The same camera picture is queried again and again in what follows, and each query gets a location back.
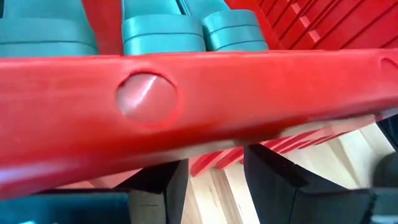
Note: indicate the red plastic bin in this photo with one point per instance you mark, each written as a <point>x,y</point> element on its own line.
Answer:
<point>217,93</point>

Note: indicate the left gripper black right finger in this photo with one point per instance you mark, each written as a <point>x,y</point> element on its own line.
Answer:
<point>295,202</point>

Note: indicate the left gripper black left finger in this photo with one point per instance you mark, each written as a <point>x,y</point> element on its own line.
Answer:
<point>149,202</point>

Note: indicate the green rubber slide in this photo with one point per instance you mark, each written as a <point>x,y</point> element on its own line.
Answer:
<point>233,31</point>
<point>46,31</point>
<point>161,34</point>

